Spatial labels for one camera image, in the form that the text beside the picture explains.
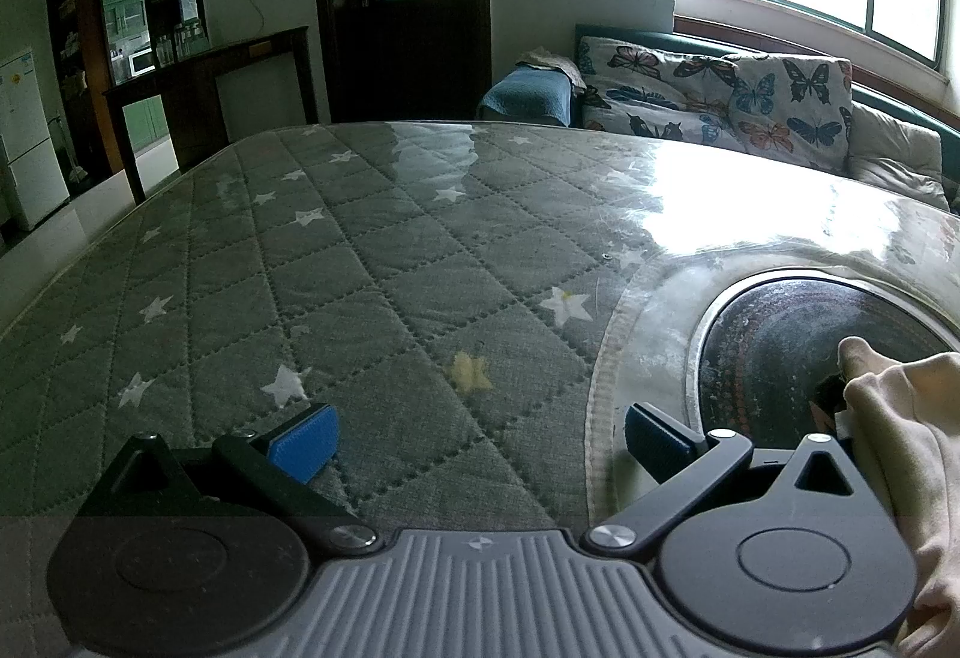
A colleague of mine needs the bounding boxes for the beige cushion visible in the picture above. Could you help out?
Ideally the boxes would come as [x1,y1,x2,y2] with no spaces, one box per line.
[846,103,944,209]

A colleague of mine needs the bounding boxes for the dark wooden console table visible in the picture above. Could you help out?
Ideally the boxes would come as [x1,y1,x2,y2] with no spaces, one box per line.
[101,25,320,205]

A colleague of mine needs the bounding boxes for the black round induction cooktop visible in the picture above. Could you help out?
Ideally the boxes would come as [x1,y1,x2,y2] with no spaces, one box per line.
[686,266,960,449]

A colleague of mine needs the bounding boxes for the beige cloth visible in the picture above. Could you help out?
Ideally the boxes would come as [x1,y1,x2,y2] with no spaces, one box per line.
[516,49,586,89]

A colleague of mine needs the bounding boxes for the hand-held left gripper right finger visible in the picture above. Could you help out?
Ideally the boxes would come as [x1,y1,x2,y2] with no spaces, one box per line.
[581,401,878,550]

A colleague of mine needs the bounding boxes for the dark wooden shelf cabinet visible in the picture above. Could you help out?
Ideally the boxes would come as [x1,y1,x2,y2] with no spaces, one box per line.
[45,0,207,179]

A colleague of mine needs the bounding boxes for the cream knit garment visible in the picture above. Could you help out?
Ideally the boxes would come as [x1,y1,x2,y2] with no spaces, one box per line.
[836,335,960,658]

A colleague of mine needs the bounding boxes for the grey quilted star table cover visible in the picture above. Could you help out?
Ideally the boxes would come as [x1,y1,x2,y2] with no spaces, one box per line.
[0,119,960,531]

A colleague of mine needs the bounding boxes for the butterfly print pillows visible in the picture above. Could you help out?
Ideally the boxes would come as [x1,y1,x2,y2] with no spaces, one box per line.
[574,23,960,213]

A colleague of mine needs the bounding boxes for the white mop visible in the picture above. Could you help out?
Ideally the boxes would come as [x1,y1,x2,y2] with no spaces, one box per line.
[49,114,89,185]

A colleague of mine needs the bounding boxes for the blue towel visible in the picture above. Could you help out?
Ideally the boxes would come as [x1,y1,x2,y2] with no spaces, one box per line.
[480,65,575,127]

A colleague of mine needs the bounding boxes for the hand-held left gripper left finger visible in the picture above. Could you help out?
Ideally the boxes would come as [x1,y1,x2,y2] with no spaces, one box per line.
[75,401,380,548]

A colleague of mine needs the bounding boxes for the dark wooden door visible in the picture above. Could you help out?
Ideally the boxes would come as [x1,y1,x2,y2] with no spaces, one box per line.
[309,0,492,125]

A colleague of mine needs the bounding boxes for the white refrigerator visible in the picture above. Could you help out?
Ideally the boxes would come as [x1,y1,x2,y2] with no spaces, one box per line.
[0,47,70,232]

